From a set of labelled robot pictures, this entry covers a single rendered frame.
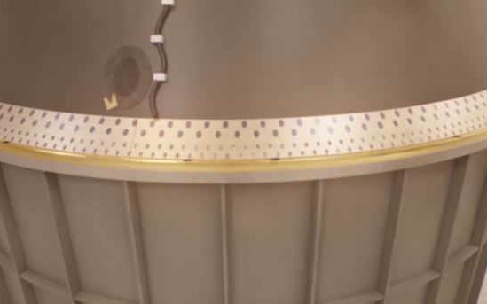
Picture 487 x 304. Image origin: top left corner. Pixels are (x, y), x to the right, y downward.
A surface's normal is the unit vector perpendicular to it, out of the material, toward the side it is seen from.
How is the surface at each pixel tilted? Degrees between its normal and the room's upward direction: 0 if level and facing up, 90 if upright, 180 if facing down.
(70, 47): 62
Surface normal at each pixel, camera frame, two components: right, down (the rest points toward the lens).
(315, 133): 0.11, -0.42
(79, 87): -0.28, -0.11
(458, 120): 0.33, -0.44
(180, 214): -0.07, 0.39
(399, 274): 0.40, 0.35
